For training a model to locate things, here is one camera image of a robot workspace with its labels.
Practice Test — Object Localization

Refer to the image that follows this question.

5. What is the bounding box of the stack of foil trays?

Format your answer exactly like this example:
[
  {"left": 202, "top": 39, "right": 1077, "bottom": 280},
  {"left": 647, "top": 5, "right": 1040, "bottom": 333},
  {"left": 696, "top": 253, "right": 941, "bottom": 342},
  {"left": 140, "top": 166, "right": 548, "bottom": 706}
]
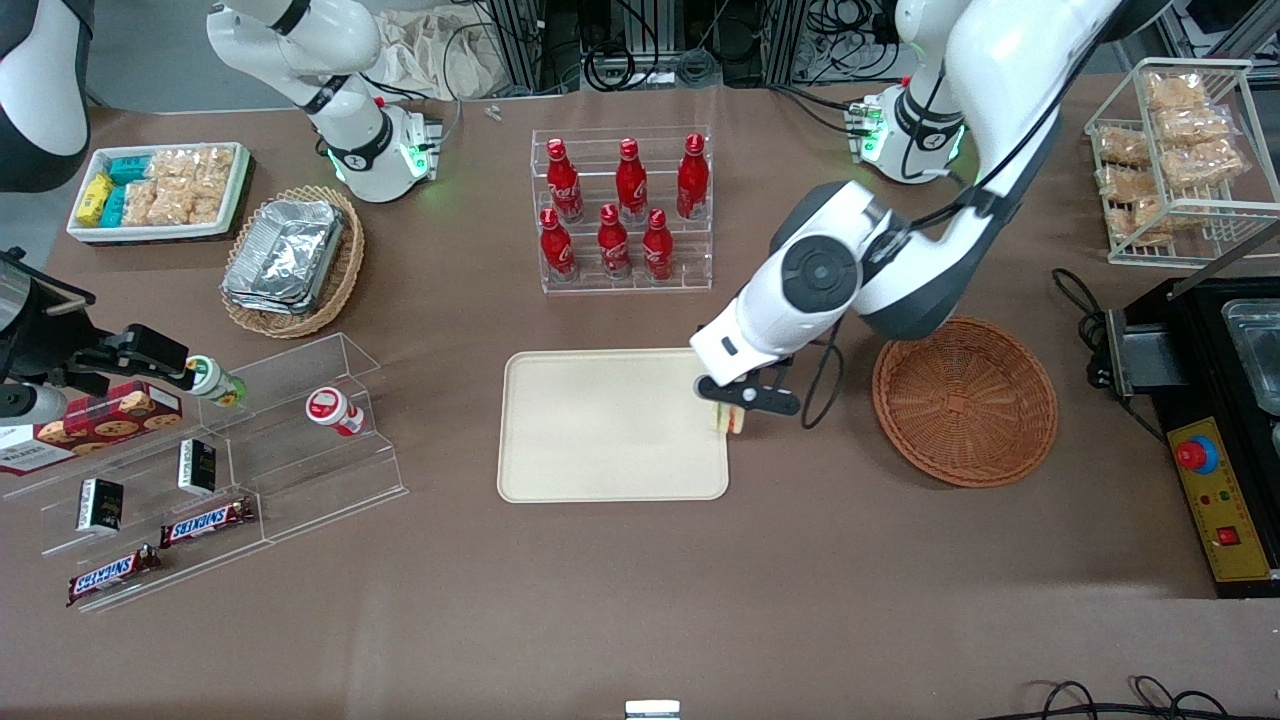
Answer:
[{"left": 221, "top": 199, "right": 347, "bottom": 317}]

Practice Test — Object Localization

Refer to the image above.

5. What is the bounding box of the black floor cable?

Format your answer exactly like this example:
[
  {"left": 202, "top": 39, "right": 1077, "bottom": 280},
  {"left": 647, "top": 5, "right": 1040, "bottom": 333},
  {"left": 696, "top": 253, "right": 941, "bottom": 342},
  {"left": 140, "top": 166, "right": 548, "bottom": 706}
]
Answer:
[{"left": 1008, "top": 676, "right": 1280, "bottom": 720}]

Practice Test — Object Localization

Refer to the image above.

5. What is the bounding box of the small black box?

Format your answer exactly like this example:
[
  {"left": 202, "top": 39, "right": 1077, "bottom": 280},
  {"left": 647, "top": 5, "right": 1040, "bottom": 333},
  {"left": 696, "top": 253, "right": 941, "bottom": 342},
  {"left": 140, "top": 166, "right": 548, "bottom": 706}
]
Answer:
[
  {"left": 76, "top": 478, "right": 125, "bottom": 535},
  {"left": 177, "top": 438, "right": 218, "bottom": 497}
]

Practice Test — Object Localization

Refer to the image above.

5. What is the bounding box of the yellow snack packet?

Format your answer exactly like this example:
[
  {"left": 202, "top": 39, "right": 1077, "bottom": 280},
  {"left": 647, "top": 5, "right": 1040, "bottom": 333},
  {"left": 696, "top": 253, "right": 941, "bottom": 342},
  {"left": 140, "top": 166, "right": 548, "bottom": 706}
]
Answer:
[{"left": 76, "top": 173, "right": 115, "bottom": 228}]

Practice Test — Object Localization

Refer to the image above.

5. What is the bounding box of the dark red biscuit box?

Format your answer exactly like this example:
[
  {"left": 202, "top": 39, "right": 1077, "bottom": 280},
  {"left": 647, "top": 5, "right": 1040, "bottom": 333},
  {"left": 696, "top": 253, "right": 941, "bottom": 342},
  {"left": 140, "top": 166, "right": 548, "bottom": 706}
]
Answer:
[{"left": 0, "top": 424, "right": 79, "bottom": 477}]

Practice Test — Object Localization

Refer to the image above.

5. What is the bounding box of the round brown wicker basket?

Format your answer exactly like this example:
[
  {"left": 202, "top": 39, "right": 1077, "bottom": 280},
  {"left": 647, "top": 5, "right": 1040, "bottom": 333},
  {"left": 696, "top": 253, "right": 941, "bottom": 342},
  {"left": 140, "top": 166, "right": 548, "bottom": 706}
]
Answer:
[{"left": 872, "top": 316, "right": 1060, "bottom": 490}]

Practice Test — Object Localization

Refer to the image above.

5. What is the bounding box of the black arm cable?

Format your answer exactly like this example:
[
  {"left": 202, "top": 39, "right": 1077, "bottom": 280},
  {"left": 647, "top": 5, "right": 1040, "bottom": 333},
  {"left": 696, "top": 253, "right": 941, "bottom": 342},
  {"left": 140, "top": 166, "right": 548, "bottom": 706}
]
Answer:
[{"left": 797, "top": 40, "right": 1111, "bottom": 432}]

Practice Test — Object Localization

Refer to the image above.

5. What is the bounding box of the white cloth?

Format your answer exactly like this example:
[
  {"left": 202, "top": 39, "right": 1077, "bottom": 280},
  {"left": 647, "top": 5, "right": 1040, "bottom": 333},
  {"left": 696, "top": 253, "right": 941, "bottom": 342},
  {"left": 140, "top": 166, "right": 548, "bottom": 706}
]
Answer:
[{"left": 374, "top": 8, "right": 503, "bottom": 102}]

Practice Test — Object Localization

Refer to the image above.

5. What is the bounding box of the black sealing machine, yellow panel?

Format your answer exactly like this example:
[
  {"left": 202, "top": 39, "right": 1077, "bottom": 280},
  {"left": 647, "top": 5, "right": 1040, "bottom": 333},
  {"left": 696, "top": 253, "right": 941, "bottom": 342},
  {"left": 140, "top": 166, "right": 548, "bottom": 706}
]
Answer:
[{"left": 1104, "top": 225, "right": 1280, "bottom": 600}]

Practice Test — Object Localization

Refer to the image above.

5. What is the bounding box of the clear acrylic stepped display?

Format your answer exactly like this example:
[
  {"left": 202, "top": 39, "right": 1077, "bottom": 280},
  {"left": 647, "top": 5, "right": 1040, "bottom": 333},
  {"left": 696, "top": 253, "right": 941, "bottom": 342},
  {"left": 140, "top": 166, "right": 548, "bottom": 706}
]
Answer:
[{"left": 0, "top": 332, "right": 410, "bottom": 614}]

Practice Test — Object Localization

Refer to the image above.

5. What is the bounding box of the beige plastic tray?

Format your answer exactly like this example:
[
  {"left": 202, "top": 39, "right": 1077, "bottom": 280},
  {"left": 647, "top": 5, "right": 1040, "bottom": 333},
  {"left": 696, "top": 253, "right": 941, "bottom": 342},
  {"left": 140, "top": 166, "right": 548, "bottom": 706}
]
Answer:
[{"left": 497, "top": 348, "right": 732, "bottom": 504}]

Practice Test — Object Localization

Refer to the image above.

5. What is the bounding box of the white wire rack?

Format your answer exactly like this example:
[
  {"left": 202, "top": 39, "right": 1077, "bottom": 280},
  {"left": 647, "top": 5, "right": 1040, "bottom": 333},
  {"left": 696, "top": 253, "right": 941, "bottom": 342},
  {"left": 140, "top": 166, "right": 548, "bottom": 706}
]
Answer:
[{"left": 1084, "top": 57, "right": 1280, "bottom": 269}]

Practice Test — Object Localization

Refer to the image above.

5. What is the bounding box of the red cookie box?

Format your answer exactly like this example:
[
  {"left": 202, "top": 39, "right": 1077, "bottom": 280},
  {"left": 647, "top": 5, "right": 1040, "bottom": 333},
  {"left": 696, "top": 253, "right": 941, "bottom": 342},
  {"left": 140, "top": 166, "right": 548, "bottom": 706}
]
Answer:
[{"left": 33, "top": 381, "right": 185, "bottom": 448}]

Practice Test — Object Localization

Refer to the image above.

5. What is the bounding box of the black cable bundle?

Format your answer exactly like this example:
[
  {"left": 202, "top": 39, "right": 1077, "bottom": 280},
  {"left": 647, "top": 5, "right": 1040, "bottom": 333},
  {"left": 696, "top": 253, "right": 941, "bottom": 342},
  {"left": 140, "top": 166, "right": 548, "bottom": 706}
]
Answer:
[
  {"left": 788, "top": 0, "right": 903, "bottom": 63},
  {"left": 583, "top": 0, "right": 723, "bottom": 93}
]

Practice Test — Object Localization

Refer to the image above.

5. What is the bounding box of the aluminium frame profile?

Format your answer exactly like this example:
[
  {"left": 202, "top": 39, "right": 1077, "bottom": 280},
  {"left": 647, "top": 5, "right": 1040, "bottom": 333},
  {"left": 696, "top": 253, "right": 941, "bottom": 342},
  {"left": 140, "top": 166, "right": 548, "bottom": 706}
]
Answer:
[{"left": 484, "top": 0, "right": 583, "bottom": 97}]

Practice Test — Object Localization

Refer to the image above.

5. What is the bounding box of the oval light wicker basket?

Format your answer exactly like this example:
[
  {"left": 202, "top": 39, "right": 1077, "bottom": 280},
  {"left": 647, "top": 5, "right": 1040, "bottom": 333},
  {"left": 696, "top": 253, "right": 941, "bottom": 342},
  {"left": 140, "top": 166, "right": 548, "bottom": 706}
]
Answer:
[{"left": 219, "top": 185, "right": 367, "bottom": 340}]

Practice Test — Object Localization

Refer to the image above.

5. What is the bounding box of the clear acrylic bottle stand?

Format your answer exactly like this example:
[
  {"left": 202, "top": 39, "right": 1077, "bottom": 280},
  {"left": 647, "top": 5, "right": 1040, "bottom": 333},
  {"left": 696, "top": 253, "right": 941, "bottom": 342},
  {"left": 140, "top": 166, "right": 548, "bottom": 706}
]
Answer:
[{"left": 530, "top": 126, "right": 714, "bottom": 295}]

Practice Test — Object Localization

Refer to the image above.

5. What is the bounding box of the white rectangular snack tray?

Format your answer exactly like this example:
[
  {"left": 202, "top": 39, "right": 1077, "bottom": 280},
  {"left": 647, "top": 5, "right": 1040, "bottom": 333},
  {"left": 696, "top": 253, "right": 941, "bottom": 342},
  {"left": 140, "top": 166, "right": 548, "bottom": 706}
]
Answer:
[{"left": 66, "top": 141, "right": 252, "bottom": 247}]

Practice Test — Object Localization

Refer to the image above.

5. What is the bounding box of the snickers bar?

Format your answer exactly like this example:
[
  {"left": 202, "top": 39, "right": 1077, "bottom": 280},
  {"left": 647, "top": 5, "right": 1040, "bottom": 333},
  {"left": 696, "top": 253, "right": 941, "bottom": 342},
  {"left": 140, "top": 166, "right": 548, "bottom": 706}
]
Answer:
[
  {"left": 159, "top": 496, "right": 257, "bottom": 550},
  {"left": 66, "top": 544, "right": 164, "bottom": 608}
]

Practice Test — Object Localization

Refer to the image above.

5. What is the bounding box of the red cap small bottle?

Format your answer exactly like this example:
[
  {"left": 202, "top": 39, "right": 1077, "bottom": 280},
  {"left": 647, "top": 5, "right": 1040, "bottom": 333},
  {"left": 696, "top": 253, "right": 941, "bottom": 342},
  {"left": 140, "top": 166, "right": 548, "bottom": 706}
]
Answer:
[{"left": 305, "top": 387, "right": 367, "bottom": 439}]

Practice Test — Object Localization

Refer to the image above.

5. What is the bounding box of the black machine power cable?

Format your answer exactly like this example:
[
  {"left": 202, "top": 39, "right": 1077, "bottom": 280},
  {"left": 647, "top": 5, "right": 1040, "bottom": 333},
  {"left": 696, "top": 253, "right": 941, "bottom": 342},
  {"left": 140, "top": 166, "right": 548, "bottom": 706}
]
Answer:
[{"left": 1051, "top": 267, "right": 1167, "bottom": 443}]

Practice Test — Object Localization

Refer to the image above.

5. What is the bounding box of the red cola bottle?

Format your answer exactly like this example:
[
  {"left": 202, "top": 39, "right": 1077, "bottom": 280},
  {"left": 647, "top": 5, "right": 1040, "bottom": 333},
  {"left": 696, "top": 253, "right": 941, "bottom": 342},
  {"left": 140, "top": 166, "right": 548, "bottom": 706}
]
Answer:
[
  {"left": 614, "top": 138, "right": 650, "bottom": 224},
  {"left": 676, "top": 132, "right": 712, "bottom": 222},
  {"left": 641, "top": 207, "right": 677, "bottom": 284},
  {"left": 597, "top": 204, "right": 634, "bottom": 282},
  {"left": 539, "top": 207, "right": 579, "bottom": 284},
  {"left": 545, "top": 138, "right": 585, "bottom": 224}
]

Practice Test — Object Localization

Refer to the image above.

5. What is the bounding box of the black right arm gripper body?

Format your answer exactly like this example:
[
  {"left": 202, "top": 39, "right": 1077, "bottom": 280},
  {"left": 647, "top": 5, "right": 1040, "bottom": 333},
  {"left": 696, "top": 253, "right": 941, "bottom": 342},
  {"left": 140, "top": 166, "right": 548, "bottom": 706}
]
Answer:
[{"left": 0, "top": 249, "right": 98, "bottom": 388}]

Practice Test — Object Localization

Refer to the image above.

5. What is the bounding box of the green cap small bottle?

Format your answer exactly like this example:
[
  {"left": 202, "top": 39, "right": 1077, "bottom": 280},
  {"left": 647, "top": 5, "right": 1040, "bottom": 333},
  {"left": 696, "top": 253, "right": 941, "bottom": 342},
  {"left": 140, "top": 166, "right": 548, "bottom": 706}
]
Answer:
[{"left": 187, "top": 355, "right": 247, "bottom": 410}]

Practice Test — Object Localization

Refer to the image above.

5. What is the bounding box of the foil tray inside machine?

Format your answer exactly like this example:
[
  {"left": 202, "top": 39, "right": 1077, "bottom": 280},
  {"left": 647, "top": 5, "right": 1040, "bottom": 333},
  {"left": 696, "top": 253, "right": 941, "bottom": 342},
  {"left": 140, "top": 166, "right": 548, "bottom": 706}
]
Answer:
[{"left": 1221, "top": 298, "right": 1280, "bottom": 417}]

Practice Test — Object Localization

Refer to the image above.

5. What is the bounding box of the clear rice cracker pack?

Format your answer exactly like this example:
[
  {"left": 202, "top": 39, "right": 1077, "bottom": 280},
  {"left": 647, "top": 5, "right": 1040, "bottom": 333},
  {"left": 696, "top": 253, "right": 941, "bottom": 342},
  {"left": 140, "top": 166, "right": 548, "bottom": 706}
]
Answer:
[
  {"left": 1154, "top": 106, "right": 1233, "bottom": 147},
  {"left": 1160, "top": 139, "right": 1248, "bottom": 192},
  {"left": 1144, "top": 71, "right": 1208, "bottom": 112},
  {"left": 1097, "top": 164, "right": 1163, "bottom": 203},
  {"left": 1094, "top": 127, "right": 1153, "bottom": 168},
  {"left": 1108, "top": 197, "right": 1178, "bottom": 247},
  {"left": 200, "top": 147, "right": 239, "bottom": 227},
  {"left": 122, "top": 180, "right": 161, "bottom": 228},
  {"left": 148, "top": 149, "right": 208, "bottom": 184},
  {"left": 155, "top": 180, "right": 207, "bottom": 228}
]

